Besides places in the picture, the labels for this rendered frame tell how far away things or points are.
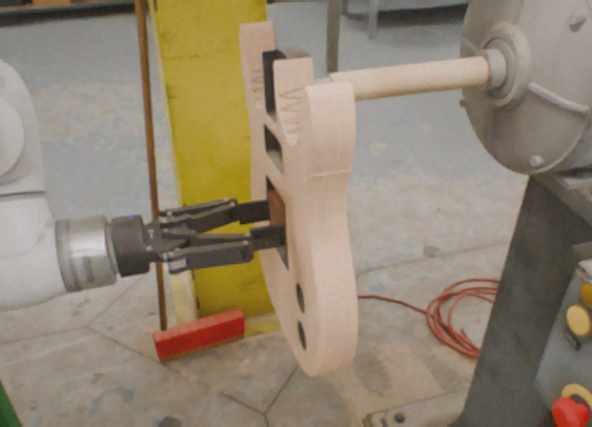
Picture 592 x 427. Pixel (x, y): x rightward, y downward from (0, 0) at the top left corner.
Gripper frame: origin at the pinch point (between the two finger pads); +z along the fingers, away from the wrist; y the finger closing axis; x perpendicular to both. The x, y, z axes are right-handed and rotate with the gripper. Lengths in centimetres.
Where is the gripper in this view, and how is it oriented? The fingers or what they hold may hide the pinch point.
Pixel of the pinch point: (275, 221)
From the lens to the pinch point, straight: 74.8
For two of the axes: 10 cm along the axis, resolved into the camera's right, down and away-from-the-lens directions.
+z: 9.6, -1.6, 2.3
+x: -0.4, -8.9, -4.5
